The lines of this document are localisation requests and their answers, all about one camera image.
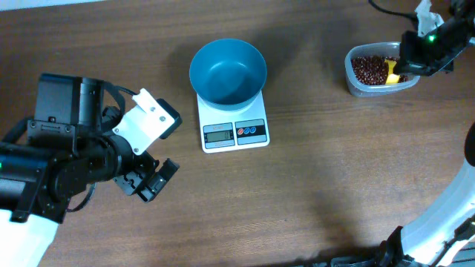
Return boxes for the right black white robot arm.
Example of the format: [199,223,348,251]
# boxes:
[375,0,474,266]

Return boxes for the red beans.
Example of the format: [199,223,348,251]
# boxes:
[351,56,409,85]

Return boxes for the teal plastic bowl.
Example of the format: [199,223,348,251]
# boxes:
[189,39,268,110]

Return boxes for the clear plastic food container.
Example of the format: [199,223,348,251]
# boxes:
[344,42,420,97]

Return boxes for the yellow plastic measuring scoop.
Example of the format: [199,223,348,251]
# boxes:
[384,59,400,85]

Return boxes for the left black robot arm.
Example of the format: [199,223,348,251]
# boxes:
[1,73,182,266]

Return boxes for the white digital kitchen scale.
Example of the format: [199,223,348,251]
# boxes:
[197,93,270,154]

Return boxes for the right black camera cable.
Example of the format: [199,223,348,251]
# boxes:
[367,0,419,22]

